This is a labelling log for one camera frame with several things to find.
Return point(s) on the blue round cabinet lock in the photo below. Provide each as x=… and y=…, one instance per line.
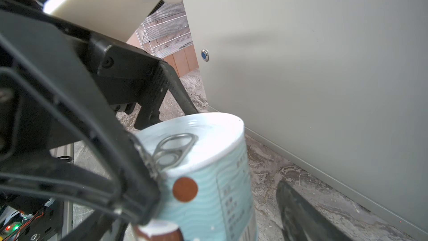
x=205, y=55

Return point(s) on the white wire mesh shelf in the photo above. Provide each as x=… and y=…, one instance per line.
x=165, y=31

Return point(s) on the grey-label short can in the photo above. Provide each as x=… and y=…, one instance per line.
x=205, y=180

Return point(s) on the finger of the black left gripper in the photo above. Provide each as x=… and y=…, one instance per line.
x=164, y=80

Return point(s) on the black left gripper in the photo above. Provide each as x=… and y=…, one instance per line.
x=64, y=65

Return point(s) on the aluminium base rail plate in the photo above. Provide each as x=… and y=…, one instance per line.
x=64, y=154

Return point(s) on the grey metal cabinet box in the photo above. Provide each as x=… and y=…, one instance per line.
x=339, y=87

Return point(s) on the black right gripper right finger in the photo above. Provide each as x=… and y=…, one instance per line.
x=301, y=221

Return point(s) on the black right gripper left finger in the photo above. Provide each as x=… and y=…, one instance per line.
x=96, y=227

